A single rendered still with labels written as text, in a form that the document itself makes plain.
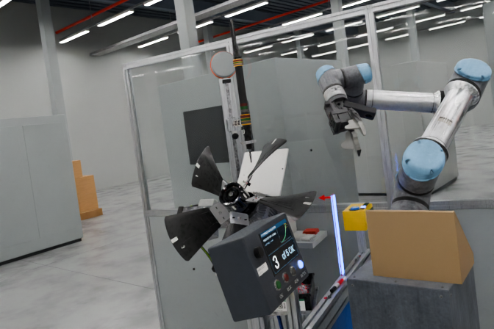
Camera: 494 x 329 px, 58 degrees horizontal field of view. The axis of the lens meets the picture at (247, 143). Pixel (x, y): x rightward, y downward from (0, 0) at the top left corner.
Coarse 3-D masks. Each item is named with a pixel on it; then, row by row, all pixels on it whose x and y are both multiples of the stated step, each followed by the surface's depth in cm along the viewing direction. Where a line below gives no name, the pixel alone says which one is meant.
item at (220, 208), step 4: (216, 204) 201; (220, 204) 201; (212, 208) 202; (220, 208) 202; (224, 208) 201; (212, 212) 202; (216, 212) 202; (224, 212) 202; (228, 212) 202; (216, 216) 202; (220, 216) 202; (224, 216) 202; (228, 216) 202; (220, 220) 202; (224, 220) 202
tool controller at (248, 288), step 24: (240, 240) 105; (264, 240) 112; (288, 240) 123; (216, 264) 109; (240, 264) 106; (264, 264) 109; (288, 264) 118; (240, 288) 107; (264, 288) 105; (288, 288) 114; (240, 312) 107; (264, 312) 104
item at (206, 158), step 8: (208, 152) 219; (200, 160) 223; (208, 160) 218; (200, 168) 222; (208, 168) 216; (216, 168) 211; (200, 176) 222; (208, 176) 216; (216, 176) 211; (192, 184) 227; (200, 184) 222; (208, 184) 217; (216, 184) 212; (216, 192) 213
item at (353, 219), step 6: (354, 204) 213; (360, 204) 211; (348, 210) 202; (354, 210) 200; (360, 210) 199; (348, 216) 200; (354, 216) 199; (360, 216) 198; (348, 222) 201; (354, 222) 199; (360, 222) 198; (366, 222) 198; (348, 228) 201; (354, 228) 200; (360, 228) 198; (366, 228) 198
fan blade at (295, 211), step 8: (304, 192) 195; (312, 192) 192; (264, 200) 190; (272, 200) 190; (280, 200) 189; (288, 200) 188; (296, 200) 187; (304, 200) 186; (312, 200) 185; (272, 208) 184; (280, 208) 183; (288, 208) 183; (296, 208) 182; (304, 208) 181; (288, 216) 178; (296, 216) 178
